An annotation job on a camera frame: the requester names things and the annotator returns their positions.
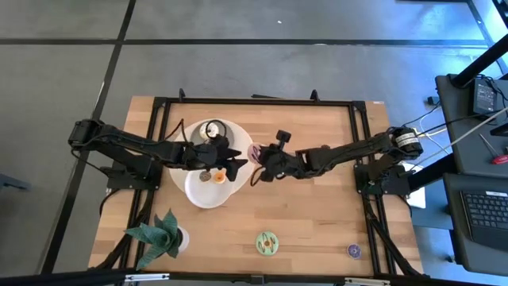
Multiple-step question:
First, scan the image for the white cable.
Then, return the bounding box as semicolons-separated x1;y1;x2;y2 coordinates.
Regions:
420;106;508;162

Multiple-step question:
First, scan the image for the red handled screwdriver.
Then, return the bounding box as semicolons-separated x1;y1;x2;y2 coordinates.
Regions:
478;133;508;165

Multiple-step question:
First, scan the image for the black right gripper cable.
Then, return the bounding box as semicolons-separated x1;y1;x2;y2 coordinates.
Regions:
249;165;269;187

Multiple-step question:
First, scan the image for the green artificial plant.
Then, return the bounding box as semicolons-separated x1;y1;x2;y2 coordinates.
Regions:
125;208;184;271

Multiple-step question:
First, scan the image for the black side desk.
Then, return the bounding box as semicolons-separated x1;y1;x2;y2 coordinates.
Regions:
435;73;508;277

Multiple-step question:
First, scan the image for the white plant pot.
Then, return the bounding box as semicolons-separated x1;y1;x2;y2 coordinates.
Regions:
176;226;191;254

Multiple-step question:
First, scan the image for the black floor cable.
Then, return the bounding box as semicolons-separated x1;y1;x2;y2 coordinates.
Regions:
400;102;442;132

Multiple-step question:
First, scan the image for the black power adapter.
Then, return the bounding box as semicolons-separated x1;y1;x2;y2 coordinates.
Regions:
472;77;498;116

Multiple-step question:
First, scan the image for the white paper sheet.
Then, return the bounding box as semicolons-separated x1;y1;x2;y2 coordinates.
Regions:
400;160;427;210

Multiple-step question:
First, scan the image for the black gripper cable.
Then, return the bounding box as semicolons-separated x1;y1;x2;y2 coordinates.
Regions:
249;165;269;187
205;118;229;141

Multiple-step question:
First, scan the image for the large green iced donut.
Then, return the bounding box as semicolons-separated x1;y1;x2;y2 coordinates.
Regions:
255;231;280;257

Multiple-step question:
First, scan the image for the large white plate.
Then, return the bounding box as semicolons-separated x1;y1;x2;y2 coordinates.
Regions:
168;118;255;195

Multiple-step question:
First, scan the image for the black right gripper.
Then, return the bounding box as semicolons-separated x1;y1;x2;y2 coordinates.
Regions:
256;129;307;184

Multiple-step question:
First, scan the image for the silver metal bracket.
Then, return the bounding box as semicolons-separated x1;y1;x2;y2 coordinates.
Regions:
344;277;392;286
125;272;171;283

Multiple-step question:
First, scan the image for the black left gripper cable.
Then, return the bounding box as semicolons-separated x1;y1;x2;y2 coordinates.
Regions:
205;118;229;141

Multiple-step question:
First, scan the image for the black aluminium table frame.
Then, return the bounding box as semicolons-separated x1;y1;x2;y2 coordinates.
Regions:
89;87;428;286

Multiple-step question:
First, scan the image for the large pink iced donut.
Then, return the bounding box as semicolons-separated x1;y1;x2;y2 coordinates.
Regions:
247;143;263;164

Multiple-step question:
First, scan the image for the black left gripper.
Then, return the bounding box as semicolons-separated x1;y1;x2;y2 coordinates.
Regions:
189;134;250;183

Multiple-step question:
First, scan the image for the dark grey chair base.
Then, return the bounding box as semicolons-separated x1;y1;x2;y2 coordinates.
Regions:
0;173;31;192

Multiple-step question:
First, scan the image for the black diagonal stand beam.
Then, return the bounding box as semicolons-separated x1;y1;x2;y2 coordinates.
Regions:
451;34;508;88

